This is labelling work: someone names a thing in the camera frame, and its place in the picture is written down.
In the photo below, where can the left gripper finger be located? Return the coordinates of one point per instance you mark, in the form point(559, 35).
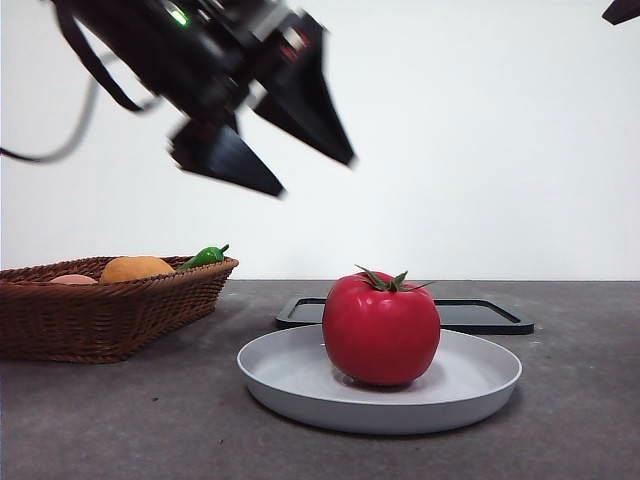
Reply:
point(230, 157)
point(310, 110)

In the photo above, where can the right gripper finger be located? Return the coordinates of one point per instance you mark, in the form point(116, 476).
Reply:
point(625, 10)

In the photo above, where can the red tomato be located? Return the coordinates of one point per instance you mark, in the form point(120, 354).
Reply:
point(380, 335)

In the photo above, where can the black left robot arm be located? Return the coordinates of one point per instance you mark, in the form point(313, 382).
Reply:
point(150, 45)

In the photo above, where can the green pepper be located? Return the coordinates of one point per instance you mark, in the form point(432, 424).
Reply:
point(202, 258)

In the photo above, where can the orange round fruit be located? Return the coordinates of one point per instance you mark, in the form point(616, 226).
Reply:
point(135, 269)

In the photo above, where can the brown wicker basket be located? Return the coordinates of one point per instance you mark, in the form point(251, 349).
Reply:
point(100, 320)

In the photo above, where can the grey round plate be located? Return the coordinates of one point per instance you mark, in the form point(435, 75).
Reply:
point(290, 380)

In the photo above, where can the black flat tray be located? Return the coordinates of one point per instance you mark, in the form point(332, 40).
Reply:
point(480, 317)

